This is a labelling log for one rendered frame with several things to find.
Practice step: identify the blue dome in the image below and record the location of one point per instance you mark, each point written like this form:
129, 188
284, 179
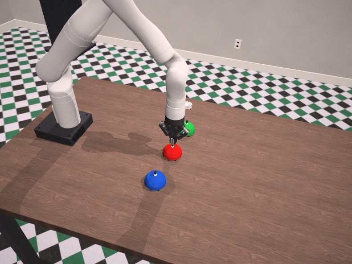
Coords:
155, 180

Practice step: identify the green dome bell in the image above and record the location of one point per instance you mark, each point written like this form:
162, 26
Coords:
189, 126

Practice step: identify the red dome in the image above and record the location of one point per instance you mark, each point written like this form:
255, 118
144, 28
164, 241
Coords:
172, 152

